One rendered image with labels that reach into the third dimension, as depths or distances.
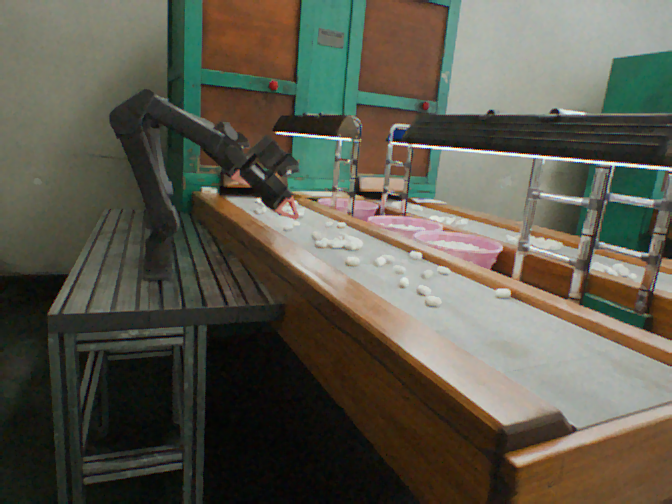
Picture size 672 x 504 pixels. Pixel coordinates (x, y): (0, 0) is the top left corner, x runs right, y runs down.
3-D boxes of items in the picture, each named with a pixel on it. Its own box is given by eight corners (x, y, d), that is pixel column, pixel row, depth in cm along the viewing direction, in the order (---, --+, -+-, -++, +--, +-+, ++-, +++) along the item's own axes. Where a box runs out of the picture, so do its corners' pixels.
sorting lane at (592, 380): (574, 444, 55) (578, 428, 54) (219, 201, 211) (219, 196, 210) (712, 400, 68) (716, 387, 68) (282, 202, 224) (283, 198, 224)
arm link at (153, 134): (174, 199, 175) (159, 109, 171) (160, 200, 170) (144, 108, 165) (162, 201, 178) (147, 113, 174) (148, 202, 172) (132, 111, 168)
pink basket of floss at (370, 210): (365, 233, 191) (367, 210, 189) (306, 223, 200) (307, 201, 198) (383, 224, 216) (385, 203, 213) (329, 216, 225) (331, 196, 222)
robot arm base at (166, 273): (170, 230, 131) (143, 230, 129) (173, 248, 113) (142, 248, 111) (170, 258, 133) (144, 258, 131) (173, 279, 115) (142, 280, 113)
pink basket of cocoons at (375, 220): (412, 261, 152) (416, 232, 150) (350, 244, 169) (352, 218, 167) (453, 252, 171) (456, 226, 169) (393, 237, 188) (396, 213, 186)
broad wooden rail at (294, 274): (476, 575, 53) (504, 429, 48) (191, 232, 209) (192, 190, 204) (549, 542, 58) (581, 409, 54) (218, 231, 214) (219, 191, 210)
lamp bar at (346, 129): (336, 138, 143) (338, 113, 142) (271, 132, 197) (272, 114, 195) (359, 140, 147) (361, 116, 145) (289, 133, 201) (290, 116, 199)
